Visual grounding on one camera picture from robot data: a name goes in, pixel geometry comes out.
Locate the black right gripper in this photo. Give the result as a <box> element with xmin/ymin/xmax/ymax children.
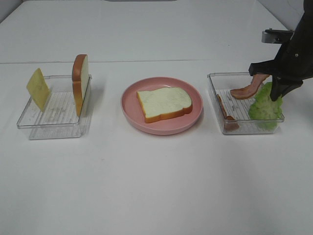
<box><xmin>248</xmin><ymin>36</ymin><xmax>313</xmax><ymax>101</ymax></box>

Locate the bacon strip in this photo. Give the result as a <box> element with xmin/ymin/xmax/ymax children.
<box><xmin>230</xmin><ymin>74</ymin><xmax>269</xmax><ymax>99</ymax></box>
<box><xmin>217</xmin><ymin>95</ymin><xmax>239</xmax><ymax>131</ymax></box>

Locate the green lettuce leaf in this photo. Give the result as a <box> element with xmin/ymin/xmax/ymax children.
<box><xmin>248</xmin><ymin>82</ymin><xmax>283</xmax><ymax>131</ymax></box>

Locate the bacon strip front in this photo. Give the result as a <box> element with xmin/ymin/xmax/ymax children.
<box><xmin>217</xmin><ymin>95</ymin><xmax>239</xmax><ymax>131</ymax></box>

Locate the white bread slice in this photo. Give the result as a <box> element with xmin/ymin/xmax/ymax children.
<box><xmin>136</xmin><ymin>87</ymin><xmax>193</xmax><ymax>123</ymax></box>

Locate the yellow cheese slice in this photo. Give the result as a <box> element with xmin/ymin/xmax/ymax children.
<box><xmin>26</xmin><ymin>68</ymin><xmax>50</xmax><ymax>112</ymax></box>

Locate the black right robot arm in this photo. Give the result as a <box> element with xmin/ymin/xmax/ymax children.
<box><xmin>249</xmin><ymin>0</ymin><xmax>313</xmax><ymax>101</ymax></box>

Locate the clear right plastic container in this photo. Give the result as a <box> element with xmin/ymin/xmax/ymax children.
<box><xmin>207</xmin><ymin>72</ymin><xmax>285</xmax><ymax>135</ymax></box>

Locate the clear plastic container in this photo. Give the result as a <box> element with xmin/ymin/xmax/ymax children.
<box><xmin>207</xmin><ymin>72</ymin><xmax>285</xmax><ymax>135</ymax></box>
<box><xmin>17</xmin><ymin>75</ymin><xmax>92</xmax><ymax>140</ymax></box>

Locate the pink round plate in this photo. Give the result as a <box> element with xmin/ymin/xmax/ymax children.
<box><xmin>121</xmin><ymin>77</ymin><xmax>203</xmax><ymax>135</ymax></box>

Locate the upright bread slice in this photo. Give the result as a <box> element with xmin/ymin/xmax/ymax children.
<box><xmin>71</xmin><ymin>54</ymin><xmax>89</xmax><ymax>117</ymax></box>

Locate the clear left plastic container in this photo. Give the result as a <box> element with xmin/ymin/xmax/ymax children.
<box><xmin>17</xmin><ymin>75</ymin><xmax>92</xmax><ymax>140</ymax></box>

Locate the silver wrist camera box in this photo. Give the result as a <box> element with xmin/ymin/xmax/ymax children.
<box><xmin>261</xmin><ymin>28</ymin><xmax>294</xmax><ymax>44</ymax></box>

